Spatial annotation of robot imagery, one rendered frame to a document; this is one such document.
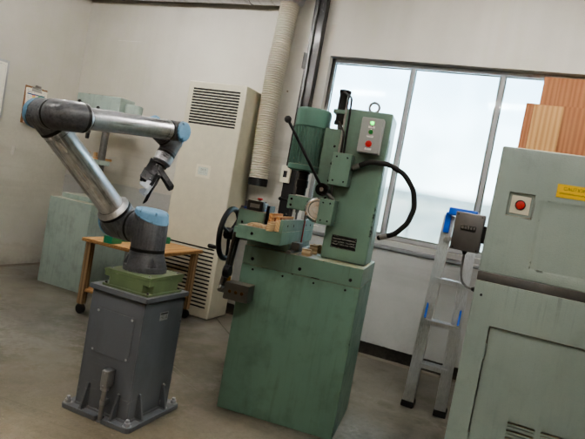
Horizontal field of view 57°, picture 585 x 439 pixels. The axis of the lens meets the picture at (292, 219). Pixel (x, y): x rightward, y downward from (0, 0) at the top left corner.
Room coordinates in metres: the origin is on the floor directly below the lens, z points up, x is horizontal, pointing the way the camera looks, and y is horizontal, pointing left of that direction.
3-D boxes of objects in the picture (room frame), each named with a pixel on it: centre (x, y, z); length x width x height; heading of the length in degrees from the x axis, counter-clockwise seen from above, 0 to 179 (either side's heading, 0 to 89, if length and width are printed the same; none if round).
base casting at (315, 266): (2.67, -0.13, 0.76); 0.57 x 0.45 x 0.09; 75
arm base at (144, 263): (2.35, 0.61, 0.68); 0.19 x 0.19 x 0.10
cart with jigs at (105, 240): (3.81, 1.00, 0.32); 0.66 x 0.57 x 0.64; 159
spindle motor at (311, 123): (2.70, -0.02, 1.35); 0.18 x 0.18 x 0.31
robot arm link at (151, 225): (2.35, 0.62, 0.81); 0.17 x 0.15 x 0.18; 58
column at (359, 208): (2.63, -0.30, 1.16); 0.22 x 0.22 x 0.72; 75
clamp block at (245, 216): (2.69, 0.19, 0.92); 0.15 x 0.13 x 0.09; 165
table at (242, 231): (2.67, 0.11, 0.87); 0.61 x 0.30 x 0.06; 165
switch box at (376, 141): (2.48, -0.29, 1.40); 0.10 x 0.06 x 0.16; 75
